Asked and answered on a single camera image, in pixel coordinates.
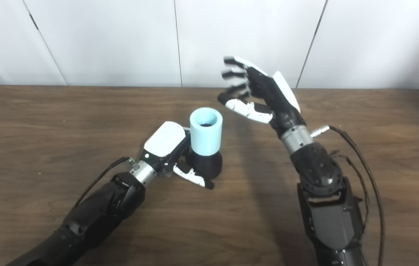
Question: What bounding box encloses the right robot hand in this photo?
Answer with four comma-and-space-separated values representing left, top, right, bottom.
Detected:
218, 56, 306, 138

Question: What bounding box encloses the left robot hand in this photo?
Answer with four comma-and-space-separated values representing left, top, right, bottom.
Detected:
140, 121, 214, 190

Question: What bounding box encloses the light blue cylinder cup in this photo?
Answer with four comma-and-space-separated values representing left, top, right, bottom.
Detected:
190, 107, 224, 155

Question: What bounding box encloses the black nozzle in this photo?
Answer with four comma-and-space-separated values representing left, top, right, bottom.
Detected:
187, 150, 223, 181

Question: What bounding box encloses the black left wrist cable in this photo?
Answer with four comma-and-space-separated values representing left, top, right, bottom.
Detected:
72, 157, 136, 209

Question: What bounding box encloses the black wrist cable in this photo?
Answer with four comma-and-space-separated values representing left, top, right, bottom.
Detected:
311, 125, 385, 266
72, 157, 136, 209

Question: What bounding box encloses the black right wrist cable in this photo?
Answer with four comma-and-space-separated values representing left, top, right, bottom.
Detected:
311, 125, 385, 266

